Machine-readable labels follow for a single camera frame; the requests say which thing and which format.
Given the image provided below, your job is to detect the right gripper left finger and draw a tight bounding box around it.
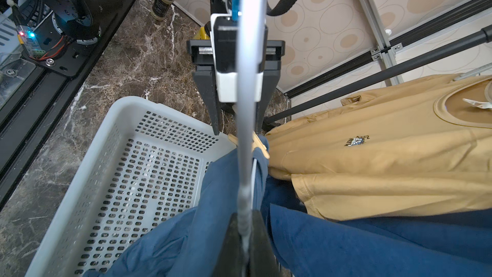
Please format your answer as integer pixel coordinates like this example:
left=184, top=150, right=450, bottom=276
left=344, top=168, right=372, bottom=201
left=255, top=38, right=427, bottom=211
left=211, top=213, right=245, bottom=277

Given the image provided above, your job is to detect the tan yellow t-shirt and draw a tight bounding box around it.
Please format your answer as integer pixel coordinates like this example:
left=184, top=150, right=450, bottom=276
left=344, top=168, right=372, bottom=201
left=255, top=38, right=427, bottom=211
left=266, top=74, right=491, bottom=221

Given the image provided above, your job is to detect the dark blue t-shirt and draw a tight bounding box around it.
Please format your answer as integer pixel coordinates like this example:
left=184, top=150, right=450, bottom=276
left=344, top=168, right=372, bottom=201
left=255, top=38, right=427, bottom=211
left=254, top=177, right=491, bottom=276

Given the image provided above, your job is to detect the black clothes rack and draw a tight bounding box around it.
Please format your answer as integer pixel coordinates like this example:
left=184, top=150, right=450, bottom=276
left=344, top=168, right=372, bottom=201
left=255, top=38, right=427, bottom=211
left=262, top=25, right=491, bottom=132

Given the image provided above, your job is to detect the yellow bottle black cap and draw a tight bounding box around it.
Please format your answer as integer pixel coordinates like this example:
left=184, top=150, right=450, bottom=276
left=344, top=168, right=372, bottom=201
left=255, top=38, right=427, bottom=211
left=193, top=22, right=211, bottom=40

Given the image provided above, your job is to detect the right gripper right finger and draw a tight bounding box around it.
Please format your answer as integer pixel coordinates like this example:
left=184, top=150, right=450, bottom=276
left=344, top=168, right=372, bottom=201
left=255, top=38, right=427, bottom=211
left=247, top=210, right=281, bottom=277

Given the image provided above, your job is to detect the yellow orange clothespin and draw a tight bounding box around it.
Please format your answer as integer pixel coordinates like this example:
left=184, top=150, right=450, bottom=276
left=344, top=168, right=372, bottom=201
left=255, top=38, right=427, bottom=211
left=227, top=132, right=270, bottom=160

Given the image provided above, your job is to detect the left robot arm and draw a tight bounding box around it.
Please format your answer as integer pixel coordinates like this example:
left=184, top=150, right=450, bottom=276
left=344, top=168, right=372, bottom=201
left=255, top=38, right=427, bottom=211
left=187, top=0, right=297, bottom=135

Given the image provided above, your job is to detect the white wire hanger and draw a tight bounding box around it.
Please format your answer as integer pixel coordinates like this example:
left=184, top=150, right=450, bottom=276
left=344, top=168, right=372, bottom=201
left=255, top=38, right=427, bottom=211
left=236, top=0, right=266, bottom=264

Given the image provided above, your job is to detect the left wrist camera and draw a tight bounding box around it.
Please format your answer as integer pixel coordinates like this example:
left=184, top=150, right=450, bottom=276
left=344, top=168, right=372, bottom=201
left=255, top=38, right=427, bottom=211
left=210, top=0, right=269, bottom=103

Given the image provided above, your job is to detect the slate blue t-shirt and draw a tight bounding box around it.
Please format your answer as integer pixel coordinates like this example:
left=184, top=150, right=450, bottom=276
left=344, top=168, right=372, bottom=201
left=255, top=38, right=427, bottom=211
left=82, top=134, right=270, bottom=277

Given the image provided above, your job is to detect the white clothespin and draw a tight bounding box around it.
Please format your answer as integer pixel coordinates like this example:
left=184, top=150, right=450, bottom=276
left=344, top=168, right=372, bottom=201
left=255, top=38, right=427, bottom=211
left=463, top=98, right=492, bottom=110

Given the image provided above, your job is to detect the white plastic basket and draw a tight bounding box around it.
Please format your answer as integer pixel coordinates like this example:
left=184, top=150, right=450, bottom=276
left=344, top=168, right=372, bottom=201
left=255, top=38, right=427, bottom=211
left=27, top=96, right=234, bottom=276

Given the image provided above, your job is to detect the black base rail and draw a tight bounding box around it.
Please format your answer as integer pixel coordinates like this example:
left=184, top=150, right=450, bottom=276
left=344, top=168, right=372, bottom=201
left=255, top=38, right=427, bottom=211
left=1, top=0, right=136, bottom=205

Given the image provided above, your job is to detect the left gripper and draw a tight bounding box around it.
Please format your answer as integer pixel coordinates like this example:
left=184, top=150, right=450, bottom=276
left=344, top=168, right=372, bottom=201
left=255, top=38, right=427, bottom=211
left=186, top=39, right=286, bottom=136

